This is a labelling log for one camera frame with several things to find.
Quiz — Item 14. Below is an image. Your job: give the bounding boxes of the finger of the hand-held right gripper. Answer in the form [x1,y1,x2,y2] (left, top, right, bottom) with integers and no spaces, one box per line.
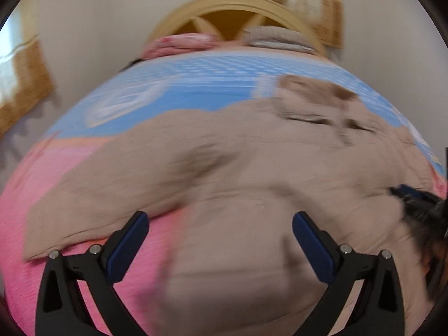
[389,184,442,218]

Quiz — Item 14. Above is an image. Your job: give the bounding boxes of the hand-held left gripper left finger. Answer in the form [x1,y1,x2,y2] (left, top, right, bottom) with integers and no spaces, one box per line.
[35,211,150,336]

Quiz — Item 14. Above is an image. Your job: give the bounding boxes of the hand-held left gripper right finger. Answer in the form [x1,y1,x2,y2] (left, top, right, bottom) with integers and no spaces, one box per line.
[292,211,405,336]

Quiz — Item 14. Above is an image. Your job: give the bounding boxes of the beige quilted down jacket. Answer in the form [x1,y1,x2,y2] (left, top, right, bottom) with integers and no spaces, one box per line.
[23,73,446,336]

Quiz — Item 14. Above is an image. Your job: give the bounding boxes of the blue and pink bed sheet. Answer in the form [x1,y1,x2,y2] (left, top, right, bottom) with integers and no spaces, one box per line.
[0,47,448,336]

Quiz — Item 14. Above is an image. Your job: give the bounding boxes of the yellow patterned window curtain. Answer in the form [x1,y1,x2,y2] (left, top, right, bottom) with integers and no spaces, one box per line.
[192,0,343,49]
[0,17,55,137]

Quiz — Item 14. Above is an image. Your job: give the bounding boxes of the pink folded blanket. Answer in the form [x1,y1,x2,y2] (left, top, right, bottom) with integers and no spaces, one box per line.
[142,33,219,59]

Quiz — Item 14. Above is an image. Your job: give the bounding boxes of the grey-brown pillow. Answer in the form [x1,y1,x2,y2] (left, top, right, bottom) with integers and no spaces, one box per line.
[241,25,316,54]

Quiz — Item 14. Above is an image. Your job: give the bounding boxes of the wooden arched headboard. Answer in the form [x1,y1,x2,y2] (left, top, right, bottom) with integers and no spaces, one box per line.
[147,0,328,57]

